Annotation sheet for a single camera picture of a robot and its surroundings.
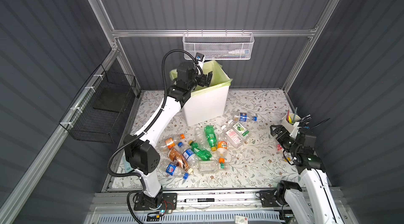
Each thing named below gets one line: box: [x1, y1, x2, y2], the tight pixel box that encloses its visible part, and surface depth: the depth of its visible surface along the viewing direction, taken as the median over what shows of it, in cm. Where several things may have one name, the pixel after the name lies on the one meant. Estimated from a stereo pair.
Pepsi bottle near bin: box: [233, 112, 258, 122], surface depth 104 cm
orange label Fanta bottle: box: [216, 134, 228, 165], surface depth 89 cm
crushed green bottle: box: [188, 139, 212, 161], surface depth 88 cm
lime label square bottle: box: [231, 120, 251, 138], surface depth 97 cm
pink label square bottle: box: [220, 124, 245, 149], surface depth 93 cm
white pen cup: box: [280, 113, 301, 134], surface depth 93 cm
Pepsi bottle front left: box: [158, 160, 190, 180], surface depth 81 cm
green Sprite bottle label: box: [204, 124, 218, 152], surface depth 91 cm
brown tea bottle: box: [168, 148, 194, 174], surface depth 84 cm
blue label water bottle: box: [177, 141, 200, 167], surface depth 85 cm
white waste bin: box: [182, 84, 230, 127], surface depth 95 cm
